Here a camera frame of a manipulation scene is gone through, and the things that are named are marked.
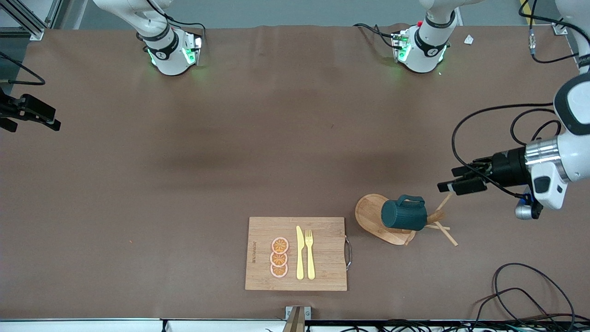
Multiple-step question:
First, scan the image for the bamboo cutting board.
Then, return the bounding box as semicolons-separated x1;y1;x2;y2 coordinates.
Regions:
245;217;352;292

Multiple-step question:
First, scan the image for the dark teal ribbed cup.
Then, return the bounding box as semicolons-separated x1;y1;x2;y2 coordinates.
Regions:
381;195;428;231

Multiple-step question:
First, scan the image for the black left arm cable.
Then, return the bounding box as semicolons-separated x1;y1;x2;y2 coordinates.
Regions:
451;0;579;199

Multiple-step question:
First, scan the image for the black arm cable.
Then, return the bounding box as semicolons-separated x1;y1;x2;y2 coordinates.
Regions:
451;0;579;199
0;51;46;87

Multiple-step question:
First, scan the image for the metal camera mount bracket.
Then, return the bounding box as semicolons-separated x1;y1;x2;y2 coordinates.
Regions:
282;306;312;332

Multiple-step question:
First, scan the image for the white table edge rail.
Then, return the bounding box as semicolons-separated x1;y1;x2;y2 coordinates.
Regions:
0;318;286;332

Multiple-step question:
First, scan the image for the yellow plastic knife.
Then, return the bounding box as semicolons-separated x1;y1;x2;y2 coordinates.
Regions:
296;225;305;280

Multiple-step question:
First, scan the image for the black base cable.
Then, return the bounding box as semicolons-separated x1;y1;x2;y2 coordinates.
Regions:
147;0;207;44
353;23;398;49

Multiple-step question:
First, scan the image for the yellow plastic fork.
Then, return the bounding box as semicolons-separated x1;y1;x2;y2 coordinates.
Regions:
305;229;316;280

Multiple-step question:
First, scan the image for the black right base cable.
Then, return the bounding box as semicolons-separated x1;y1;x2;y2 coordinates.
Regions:
147;0;207;44

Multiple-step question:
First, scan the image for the wooden cup rack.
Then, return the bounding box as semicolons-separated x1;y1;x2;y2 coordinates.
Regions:
355;193;459;247

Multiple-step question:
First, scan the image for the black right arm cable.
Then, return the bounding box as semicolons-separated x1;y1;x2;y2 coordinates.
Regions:
0;51;46;87

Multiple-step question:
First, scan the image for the black left base cable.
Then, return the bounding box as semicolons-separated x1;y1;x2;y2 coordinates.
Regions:
353;23;398;49

